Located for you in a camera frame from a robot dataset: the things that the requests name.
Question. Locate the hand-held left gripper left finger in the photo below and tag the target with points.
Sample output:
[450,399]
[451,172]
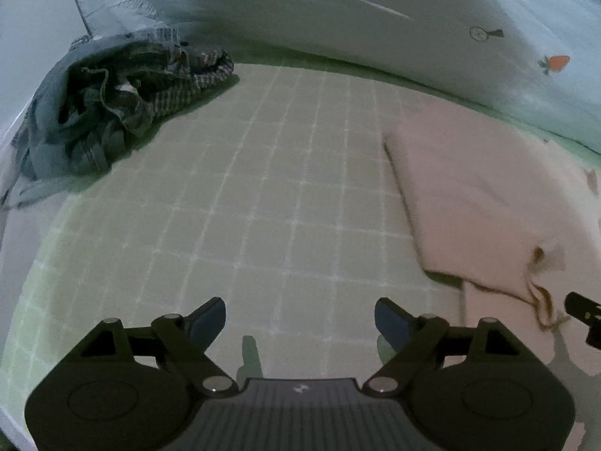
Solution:
[209,322]

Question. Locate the beige garment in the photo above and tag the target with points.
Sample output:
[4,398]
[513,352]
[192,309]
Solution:
[483,197]

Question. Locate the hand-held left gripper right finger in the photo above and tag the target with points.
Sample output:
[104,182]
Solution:
[392,323]

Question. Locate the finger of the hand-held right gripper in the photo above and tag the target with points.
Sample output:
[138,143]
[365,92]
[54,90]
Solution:
[584,312]

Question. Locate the green grid bed sheet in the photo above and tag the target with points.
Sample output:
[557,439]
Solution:
[281,174]

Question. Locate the blue denim jeans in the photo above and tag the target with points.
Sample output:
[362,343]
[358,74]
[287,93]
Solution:
[94,103]

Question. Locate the plaid shirt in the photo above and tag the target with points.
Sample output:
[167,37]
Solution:
[188,89]

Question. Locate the carrot printed pale quilt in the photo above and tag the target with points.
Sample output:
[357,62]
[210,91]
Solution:
[328,14]

